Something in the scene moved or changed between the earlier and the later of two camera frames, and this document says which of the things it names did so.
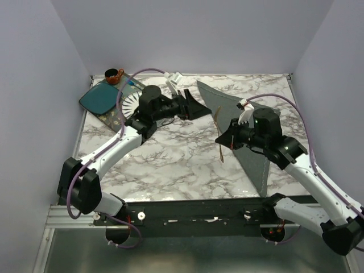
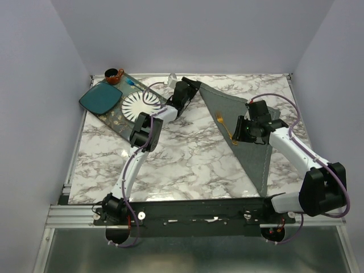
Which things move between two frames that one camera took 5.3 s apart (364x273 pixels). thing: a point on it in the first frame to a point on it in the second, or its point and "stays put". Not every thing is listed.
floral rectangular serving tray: [127, 86] stays put
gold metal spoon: [215, 118] to [220, 119]
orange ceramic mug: [112, 75] stays put
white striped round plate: [131, 103] stays put
